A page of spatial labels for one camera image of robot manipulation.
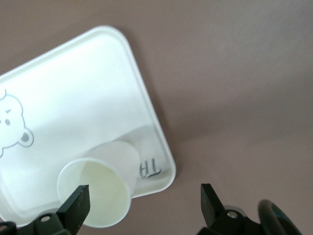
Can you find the cream bear print tray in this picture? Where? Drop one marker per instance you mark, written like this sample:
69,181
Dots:
73,98

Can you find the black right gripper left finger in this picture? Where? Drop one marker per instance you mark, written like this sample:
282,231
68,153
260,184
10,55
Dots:
78,208

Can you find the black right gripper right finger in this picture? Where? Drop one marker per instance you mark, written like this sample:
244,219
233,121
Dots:
211,208

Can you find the white paper cup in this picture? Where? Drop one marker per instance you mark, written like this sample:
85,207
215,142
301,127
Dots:
107,186

